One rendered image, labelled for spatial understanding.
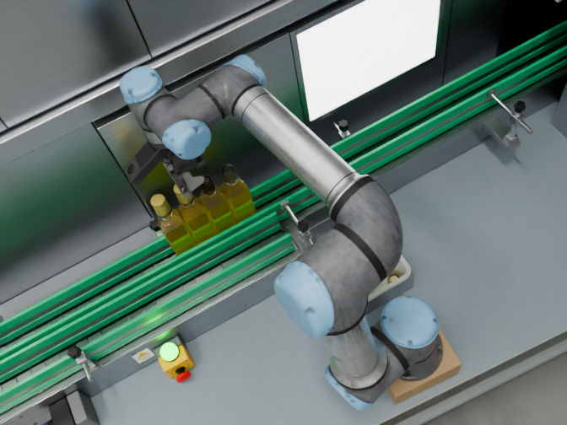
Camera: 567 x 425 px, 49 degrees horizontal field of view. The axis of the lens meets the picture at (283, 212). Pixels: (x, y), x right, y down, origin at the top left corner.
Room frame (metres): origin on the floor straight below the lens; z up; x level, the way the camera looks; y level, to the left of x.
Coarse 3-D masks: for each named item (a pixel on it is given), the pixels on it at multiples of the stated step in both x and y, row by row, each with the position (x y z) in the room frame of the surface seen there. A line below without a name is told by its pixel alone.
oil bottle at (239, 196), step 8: (240, 176) 0.88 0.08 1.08; (224, 184) 0.86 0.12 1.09; (240, 184) 0.85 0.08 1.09; (224, 192) 0.85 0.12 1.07; (232, 192) 0.84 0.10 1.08; (240, 192) 0.84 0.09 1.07; (248, 192) 0.84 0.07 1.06; (232, 200) 0.83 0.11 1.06; (240, 200) 0.84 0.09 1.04; (248, 200) 0.84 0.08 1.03; (232, 208) 0.84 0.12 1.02; (240, 208) 0.84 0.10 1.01; (248, 208) 0.84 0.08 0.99; (240, 216) 0.83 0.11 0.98; (248, 216) 0.84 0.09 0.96
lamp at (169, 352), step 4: (164, 344) 0.61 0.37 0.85; (168, 344) 0.60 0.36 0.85; (172, 344) 0.60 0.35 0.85; (164, 348) 0.60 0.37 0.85; (168, 348) 0.59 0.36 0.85; (172, 348) 0.59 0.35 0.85; (176, 348) 0.59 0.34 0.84; (160, 352) 0.59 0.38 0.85; (164, 352) 0.59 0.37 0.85; (168, 352) 0.58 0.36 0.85; (172, 352) 0.58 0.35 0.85; (176, 352) 0.58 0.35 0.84; (164, 356) 0.58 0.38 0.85; (168, 356) 0.57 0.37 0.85; (172, 356) 0.57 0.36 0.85; (176, 356) 0.58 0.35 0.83; (168, 360) 0.57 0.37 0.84; (172, 360) 0.57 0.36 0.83
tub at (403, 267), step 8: (400, 264) 0.66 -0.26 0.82; (408, 264) 0.65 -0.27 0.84; (400, 272) 0.66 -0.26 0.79; (408, 272) 0.63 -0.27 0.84; (384, 280) 0.66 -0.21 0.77; (400, 280) 0.61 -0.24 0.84; (376, 288) 0.64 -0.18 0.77; (384, 288) 0.60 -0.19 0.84; (368, 296) 0.60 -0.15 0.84; (376, 296) 0.59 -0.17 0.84
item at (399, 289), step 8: (320, 224) 0.85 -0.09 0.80; (328, 224) 0.86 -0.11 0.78; (312, 232) 0.84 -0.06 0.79; (320, 232) 0.85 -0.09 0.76; (312, 240) 0.83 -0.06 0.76; (408, 280) 0.62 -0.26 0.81; (392, 288) 0.61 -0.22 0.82; (400, 288) 0.61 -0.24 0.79; (408, 288) 0.62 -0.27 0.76; (384, 296) 0.60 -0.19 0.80; (392, 296) 0.61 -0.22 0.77; (368, 304) 0.59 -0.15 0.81; (376, 304) 0.59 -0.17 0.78; (368, 312) 0.59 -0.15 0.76
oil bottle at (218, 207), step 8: (216, 184) 0.87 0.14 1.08; (200, 192) 0.86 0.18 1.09; (216, 192) 0.84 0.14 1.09; (208, 200) 0.83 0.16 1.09; (216, 200) 0.83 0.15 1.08; (224, 200) 0.83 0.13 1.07; (208, 208) 0.82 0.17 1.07; (216, 208) 0.82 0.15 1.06; (224, 208) 0.83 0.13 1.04; (208, 216) 0.84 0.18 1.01; (216, 216) 0.82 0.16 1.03; (224, 216) 0.82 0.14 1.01; (232, 216) 0.83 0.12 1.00; (216, 224) 0.82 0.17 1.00; (224, 224) 0.82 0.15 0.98; (232, 224) 0.83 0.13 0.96; (216, 232) 0.84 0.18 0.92
